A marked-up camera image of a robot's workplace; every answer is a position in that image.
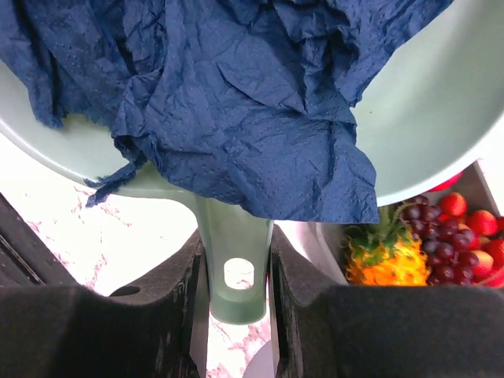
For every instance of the dark green fruit tray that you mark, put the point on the dark green fruit tray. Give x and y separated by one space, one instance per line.
323 244

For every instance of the strawberry bunch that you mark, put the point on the strawberry bunch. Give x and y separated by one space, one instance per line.
484 231

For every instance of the orange toy pineapple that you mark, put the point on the orange toy pineapple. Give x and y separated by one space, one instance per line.
387 253

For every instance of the red apple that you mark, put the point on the red apple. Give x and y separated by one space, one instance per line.
446 184

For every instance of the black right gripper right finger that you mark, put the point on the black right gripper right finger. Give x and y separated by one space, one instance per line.
326 329

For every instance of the long blue paper scrap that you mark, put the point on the long blue paper scrap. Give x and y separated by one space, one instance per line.
246 102

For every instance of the mint green dustpan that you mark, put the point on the mint green dustpan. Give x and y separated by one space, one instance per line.
422 119

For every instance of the dark grape bunch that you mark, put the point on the dark grape bunch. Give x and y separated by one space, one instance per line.
443 241

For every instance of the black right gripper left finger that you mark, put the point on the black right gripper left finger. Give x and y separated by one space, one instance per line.
155 326

